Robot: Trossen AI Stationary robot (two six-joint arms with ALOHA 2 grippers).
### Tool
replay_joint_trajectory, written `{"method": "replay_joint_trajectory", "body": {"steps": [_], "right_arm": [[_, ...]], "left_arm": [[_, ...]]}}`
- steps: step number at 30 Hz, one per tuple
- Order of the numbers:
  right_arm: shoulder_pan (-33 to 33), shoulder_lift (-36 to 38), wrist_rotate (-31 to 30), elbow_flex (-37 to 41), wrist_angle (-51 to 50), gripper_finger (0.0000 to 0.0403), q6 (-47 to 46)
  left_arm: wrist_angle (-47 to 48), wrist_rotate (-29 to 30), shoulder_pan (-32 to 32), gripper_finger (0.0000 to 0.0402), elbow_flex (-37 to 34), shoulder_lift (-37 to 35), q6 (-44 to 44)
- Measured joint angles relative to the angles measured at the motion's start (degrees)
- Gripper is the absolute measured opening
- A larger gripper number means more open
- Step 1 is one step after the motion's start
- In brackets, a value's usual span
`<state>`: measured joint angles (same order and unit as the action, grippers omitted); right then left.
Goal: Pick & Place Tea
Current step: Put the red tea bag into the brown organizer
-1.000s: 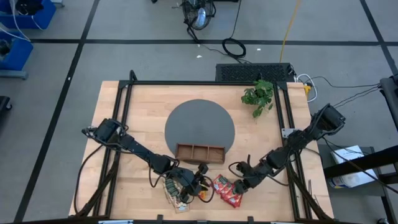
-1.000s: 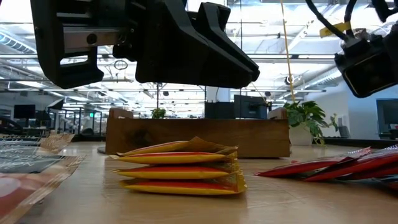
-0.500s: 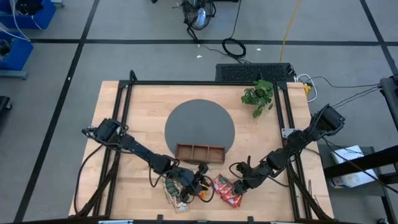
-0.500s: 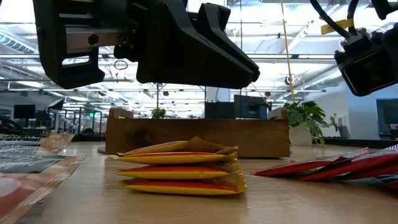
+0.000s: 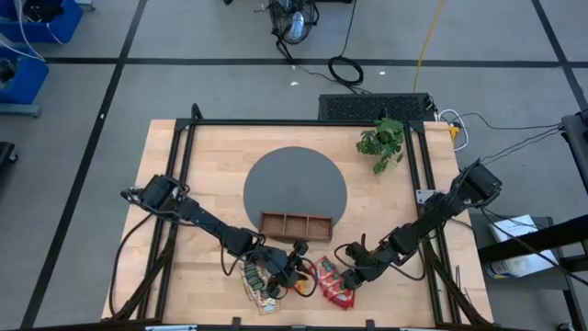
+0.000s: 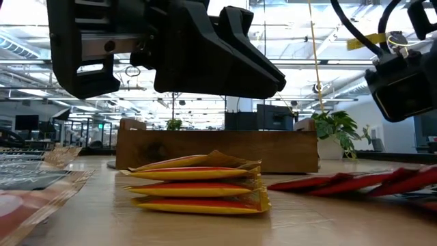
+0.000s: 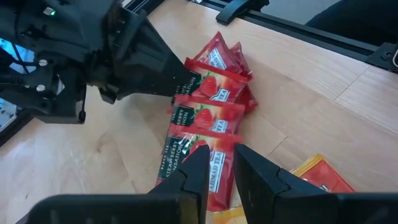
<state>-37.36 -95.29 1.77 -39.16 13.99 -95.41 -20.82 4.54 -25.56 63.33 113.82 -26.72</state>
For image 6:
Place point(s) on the dark wall screen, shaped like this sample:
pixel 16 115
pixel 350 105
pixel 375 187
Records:
pixel 426 128

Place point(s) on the black desk monitor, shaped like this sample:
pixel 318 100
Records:
pixel 26 122

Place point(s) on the wooden tea box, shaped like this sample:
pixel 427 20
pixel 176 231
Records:
pixel 222 150

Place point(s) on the green plant in white pot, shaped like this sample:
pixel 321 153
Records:
pixel 336 128

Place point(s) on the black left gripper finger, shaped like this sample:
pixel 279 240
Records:
pixel 205 61
pixel 242 24

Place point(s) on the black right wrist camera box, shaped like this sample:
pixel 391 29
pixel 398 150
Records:
pixel 399 89

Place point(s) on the black aluminium table frame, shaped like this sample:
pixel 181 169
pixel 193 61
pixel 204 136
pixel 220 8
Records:
pixel 396 157

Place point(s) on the small distant green plant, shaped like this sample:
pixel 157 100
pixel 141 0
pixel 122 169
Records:
pixel 174 124

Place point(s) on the yellow tea packet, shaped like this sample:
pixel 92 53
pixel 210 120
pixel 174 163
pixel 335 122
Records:
pixel 187 174
pixel 170 162
pixel 187 190
pixel 198 206

